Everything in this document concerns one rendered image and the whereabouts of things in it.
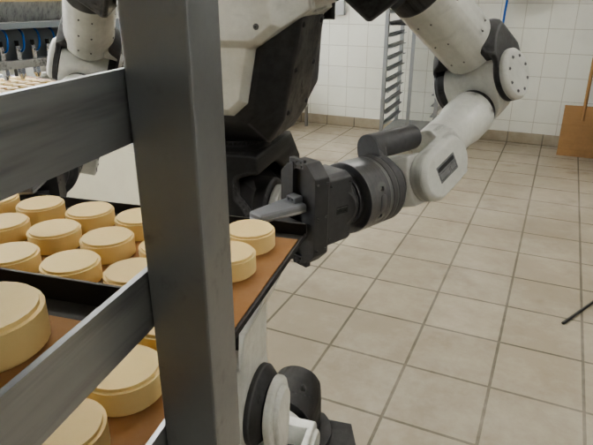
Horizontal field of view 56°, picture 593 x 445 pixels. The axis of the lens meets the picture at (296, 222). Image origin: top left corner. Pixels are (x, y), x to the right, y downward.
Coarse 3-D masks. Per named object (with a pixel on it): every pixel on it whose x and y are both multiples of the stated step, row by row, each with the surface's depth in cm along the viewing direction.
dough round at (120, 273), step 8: (112, 264) 47; (120, 264) 47; (128, 264) 47; (136, 264) 47; (144, 264) 47; (104, 272) 46; (112, 272) 46; (120, 272) 46; (128, 272) 46; (136, 272) 46; (104, 280) 45; (112, 280) 44; (120, 280) 44; (128, 280) 44
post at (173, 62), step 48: (144, 0) 20; (192, 0) 20; (144, 48) 21; (192, 48) 21; (144, 96) 22; (192, 96) 21; (144, 144) 23; (192, 144) 22; (144, 192) 24; (192, 192) 23; (144, 240) 25; (192, 240) 24; (192, 288) 25; (192, 336) 26; (192, 384) 27; (192, 432) 28
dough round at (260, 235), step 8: (232, 224) 55; (240, 224) 55; (248, 224) 55; (256, 224) 55; (264, 224) 55; (232, 232) 53; (240, 232) 53; (248, 232) 53; (256, 232) 53; (264, 232) 53; (272, 232) 54; (232, 240) 53; (240, 240) 52; (248, 240) 52; (256, 240) 52; (264, 240) 53; (272, 240) 54; (256, 248) 53; (264, 248) 53; (272, 248) 54
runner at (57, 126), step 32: (0, 96) 16; (32, 96) 17; (64, 96) 19; (96, 96) 20; (0, 128) 16; (32, 128) 18; (64, 128) 19; (96, 128) 21; (128, 128) 23; (0, 160) 16; (32, 160) 18; (64, 160) 19; (0, 192) 17
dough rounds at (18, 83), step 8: (0, 80) 242; (8, 80) 244; (16, 80) 242; (24, 80) 249; (32, 80) 244; (40, 80) 243; (48, 80) 242; (0, 88) 225; (8, 88) 222; (16, 88) 222
